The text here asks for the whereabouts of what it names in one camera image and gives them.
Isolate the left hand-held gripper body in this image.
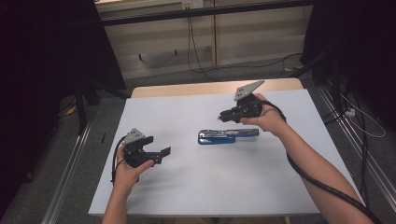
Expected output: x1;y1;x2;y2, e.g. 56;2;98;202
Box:
122;128;151;169

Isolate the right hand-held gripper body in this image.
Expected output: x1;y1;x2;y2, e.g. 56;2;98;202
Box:
230;79;266;123

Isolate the blue stapler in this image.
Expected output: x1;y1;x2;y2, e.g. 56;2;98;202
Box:
197;128;261;146

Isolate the person's right hand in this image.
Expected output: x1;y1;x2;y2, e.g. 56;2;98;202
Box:
240;92;288;138

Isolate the person's left hand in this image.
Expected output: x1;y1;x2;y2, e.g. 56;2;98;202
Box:
112;148;155;198

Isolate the white table sheet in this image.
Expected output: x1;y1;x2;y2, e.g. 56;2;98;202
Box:
88;89;363;217

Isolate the black metal stand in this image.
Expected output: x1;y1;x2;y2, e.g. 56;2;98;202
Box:
290;50;344;108
74;81;130;135

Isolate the black curtain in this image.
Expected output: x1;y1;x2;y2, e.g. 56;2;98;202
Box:
300;0;396;132
0;0;127;216

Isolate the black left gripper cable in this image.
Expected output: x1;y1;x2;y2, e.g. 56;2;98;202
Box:
110;134;128;185

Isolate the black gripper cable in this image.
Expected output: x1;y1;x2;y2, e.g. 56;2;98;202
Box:
261;99;383;224
110;134;128;185

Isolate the black floor cable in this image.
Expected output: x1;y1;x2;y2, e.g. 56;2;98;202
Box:
214;51;304;79

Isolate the metal floor rail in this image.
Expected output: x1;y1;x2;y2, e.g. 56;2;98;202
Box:
41;119;92;224
317;86;396;214

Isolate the black socket cable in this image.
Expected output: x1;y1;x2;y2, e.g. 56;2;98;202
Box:
186;16;206;78
188;16;218;82

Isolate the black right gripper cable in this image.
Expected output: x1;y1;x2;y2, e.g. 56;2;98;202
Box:
261;99;383;224

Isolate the white wall socket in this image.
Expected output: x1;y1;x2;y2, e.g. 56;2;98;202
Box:
181;0;205;10

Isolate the white floor cable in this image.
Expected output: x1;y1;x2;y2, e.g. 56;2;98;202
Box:
340;92;387;139

